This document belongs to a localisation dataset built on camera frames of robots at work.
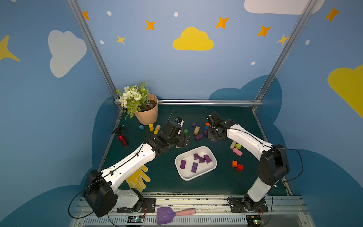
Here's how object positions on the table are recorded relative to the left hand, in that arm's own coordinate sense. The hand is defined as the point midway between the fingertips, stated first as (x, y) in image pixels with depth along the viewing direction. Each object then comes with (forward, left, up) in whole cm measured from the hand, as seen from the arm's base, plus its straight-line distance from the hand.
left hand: (185, 135), depth 79 cm
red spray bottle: (+5, +42, -11) cm, 44 cm away
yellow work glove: (-20, +28, -20) cm, 40 cm away
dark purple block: (-5, -11, -21) cm, 24 cm away
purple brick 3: (+12, -10, -20) cm, 26 cm away
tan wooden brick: (+18, -9, -19) cm, 28 cm away
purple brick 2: (-11, -7, -21) cm, 24 cm away
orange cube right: (-8, -32, -19) cm, 38 cm away
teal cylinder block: (+19, +33, -19) cm, 43 cm away
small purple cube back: (+23, -7, -20) cm, 31 cm away
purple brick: (-9, +1, -20) cm, 22 cm away
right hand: (+8, -19, -9) cm, 22 cm away
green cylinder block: (+16, -1, -20) cm, 25 cm away
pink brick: (+1, -36, -20) cm, 42 cm away
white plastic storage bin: (-7, -17, -21) cm, 29 cm away
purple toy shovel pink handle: (-36, +9, -20) cm, 43 cm away
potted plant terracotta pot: (+20, +31, +7) cm, 37 cm away
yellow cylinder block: (+17, +25, -16) cm, 34 cm away
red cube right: (-11, -34, -18) cm, 40 cm away
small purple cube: (-4, -8, -19) cm, 21 cm away
